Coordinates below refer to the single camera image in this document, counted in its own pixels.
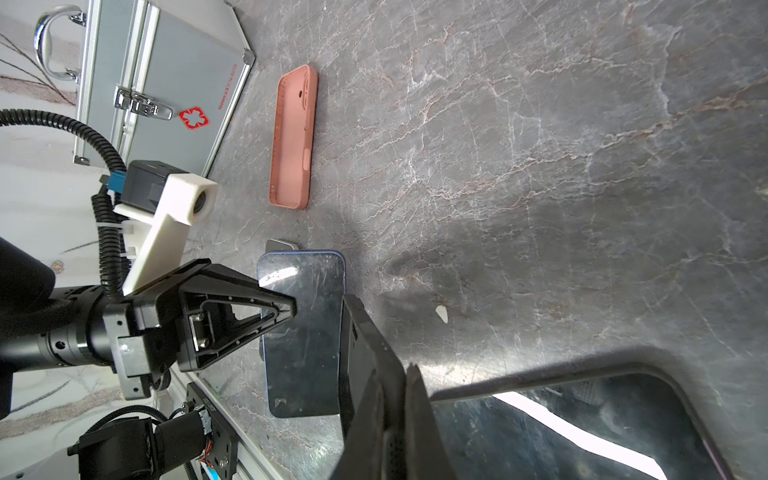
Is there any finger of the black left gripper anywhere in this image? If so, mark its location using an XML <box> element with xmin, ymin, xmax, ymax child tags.
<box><xmin>177</xmin><ymin>259</ymin><xmax>297</xmax><ymax>372</ymax></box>

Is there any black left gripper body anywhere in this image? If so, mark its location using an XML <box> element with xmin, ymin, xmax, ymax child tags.
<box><xmin>103</xmin><ymin>287</ymin><xmax>184</xmax><ymax>399</ymax></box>

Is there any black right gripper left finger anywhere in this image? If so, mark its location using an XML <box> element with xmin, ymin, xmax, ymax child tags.
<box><xmin>331</xmin><ymin>369</ymin><xmax>386</xmax><ymax>479</ymax></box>

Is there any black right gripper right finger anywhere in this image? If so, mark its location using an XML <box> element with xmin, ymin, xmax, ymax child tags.
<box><xmin>404</xmin><ymin>364</ymin><xmax>457</xmax><ymax>480</ymax></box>

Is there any black phone case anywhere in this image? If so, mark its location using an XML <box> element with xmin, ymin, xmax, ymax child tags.
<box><xmin>338</xmin><ymin>294</ymin><xmax>406</xmax><ymax>435</ymax></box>

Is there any pink phone case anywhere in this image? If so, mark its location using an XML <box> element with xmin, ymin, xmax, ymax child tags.
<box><xmin>269</xmin><ymin>65</ymin><xmax>319</xmax><ymax>210</ymax></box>

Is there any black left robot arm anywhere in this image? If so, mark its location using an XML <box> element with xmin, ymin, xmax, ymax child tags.
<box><xmin>1</xmin><ymin>109</ymin><xmax>297</xmax><ymax>479</ymax></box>

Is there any black phone lying far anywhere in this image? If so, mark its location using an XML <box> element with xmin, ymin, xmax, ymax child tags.
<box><xmin>258</xmin><ymin>250</ymin><xmax>346</xmax><ymax>418</ymax></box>

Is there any black phone lying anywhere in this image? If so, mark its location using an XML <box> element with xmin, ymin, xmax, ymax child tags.
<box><xmin>258</xmin><ymin>250</ymin><xmax>346</xmax><ymax>418</ymax></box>
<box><xmin>431</xmin><ymin>364</ymin><xmax>734</xmax><ymax>479</ymax></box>

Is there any black phone lying right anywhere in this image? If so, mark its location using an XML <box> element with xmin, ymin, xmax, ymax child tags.
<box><xmin>431</xmin><ymin>364</ymin><xmax>734</xmax><ymax>479</ymax></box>

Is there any silver aluminium case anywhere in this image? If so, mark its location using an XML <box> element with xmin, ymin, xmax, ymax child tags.
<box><xmin>34</xmin><ymin>1</ymin><xmax>256</xmax><ymax>177</ymax></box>

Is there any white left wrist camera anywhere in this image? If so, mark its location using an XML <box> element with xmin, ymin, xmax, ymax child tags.
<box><xmin>114</xmin><ymin>160</ymin><xmax>218</xmax><ymax>295</ymax></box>

